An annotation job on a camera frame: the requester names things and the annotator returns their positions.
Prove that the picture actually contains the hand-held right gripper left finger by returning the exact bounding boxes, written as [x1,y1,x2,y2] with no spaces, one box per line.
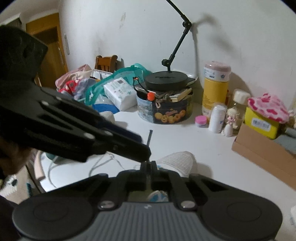
[77,161,149,210]

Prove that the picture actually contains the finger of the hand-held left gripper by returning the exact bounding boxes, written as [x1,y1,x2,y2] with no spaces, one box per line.
[40,96,143,144]
[28,120,152,163]

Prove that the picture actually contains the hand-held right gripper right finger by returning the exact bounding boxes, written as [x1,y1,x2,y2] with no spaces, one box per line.
[151,161,223,210]

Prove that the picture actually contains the white blue sneaker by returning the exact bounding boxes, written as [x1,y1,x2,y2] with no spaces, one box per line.
[128,151,198,202]
[100,111,116,123]

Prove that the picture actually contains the person's left hand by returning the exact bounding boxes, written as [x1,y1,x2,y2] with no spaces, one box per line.
[0,140,33,179]

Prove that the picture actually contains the blue bag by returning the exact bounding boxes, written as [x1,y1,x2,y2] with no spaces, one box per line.
[92,103,117,114]

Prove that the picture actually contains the white tissue pack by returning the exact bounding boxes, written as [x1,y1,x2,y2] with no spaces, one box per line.
[103,77,137,111]

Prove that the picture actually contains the wooden door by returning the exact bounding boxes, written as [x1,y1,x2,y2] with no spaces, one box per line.
[25,13,70,88]

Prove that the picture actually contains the round cookie tin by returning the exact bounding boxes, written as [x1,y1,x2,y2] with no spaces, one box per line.
[136,87,193,125]

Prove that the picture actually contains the pile of clothes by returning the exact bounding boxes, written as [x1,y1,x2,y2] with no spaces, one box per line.
[55,64,100,98]

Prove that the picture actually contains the green mesh tote bag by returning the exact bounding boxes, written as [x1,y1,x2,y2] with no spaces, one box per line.
[85,62,148,107]

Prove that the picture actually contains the white plastic basket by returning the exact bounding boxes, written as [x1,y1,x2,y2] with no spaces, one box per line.
[91,69,114,80]

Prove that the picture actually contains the black articulated stand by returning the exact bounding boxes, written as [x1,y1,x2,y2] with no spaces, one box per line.
[144,0,198,90]

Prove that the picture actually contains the small pink lid jar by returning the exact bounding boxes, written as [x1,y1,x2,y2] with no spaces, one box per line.
[195,115,207,128]

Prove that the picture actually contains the wooden chair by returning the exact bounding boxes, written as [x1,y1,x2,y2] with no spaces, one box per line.
[95,55,118,72]

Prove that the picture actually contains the white pump bottle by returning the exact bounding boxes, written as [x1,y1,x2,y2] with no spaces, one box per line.
[209,104,228,133]

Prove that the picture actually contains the doll figurine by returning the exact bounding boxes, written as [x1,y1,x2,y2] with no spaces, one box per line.
[221,108,240,137]

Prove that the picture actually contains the yellow canister pink lid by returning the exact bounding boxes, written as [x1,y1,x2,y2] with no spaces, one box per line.
[202,61,232,118]

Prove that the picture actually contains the cardboard box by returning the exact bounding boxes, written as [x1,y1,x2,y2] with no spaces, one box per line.
[232,123,296,186]

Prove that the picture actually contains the clear baby bottle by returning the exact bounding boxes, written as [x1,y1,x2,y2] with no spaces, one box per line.
[231,89,251,109]

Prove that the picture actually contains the yellow box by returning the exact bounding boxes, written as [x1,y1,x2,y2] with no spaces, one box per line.
[244,107,280,139]

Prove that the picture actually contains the pink heart patterned cloth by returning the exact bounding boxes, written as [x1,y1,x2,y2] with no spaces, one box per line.
[248,93,289,126]

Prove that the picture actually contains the grey cloth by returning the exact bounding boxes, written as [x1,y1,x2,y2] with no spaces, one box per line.
[274,132,296,153]

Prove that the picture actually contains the small beige teddy bear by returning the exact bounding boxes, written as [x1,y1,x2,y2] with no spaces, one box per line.
[288,111,296,129]

